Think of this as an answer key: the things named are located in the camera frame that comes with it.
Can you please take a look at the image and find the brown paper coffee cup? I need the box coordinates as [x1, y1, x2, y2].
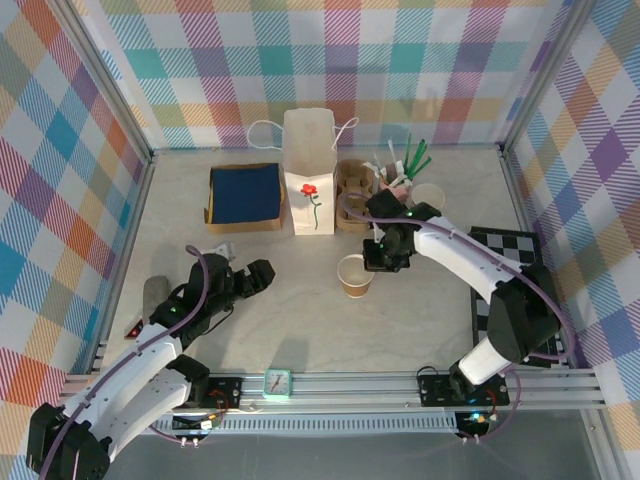
[337, 253, 376, 300]

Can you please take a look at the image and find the blue napkin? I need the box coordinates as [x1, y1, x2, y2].
[209, 164, 282, 224]

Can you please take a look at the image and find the white flower paper bag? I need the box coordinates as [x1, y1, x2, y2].
[248, 108, 360, 236]

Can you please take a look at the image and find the pink straw holder cup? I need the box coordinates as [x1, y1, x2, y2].
[377, 174, 414, 206]

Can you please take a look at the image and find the cardboard napkin box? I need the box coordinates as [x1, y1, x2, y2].
[203, 162, 289, 236]

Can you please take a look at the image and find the small teal clock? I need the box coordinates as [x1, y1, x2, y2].
[262, 368, 293, 400]

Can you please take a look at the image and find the black grey chessboard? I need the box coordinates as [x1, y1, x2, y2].
[467, 225, 561, 369]

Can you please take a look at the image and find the small circuit board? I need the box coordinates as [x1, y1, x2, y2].
[172, 413, 221, 432]
[457, 409, 501, 432]

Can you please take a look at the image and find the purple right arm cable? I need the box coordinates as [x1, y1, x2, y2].
[343, 192, 576, 444]

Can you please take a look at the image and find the aluminium frame bar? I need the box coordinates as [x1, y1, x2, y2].
[499, 147, 581, 374]
[92, 152, 156, 374]

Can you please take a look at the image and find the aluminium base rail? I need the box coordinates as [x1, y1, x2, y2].
[54, 368, 609, 414]

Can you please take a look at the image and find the white slotted cable duct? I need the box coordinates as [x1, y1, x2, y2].
[79, 412, 459, 435]

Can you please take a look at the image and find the aluminium frame post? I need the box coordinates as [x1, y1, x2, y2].
[54, 0, 154, 164]
[499, 0, 596, 156]

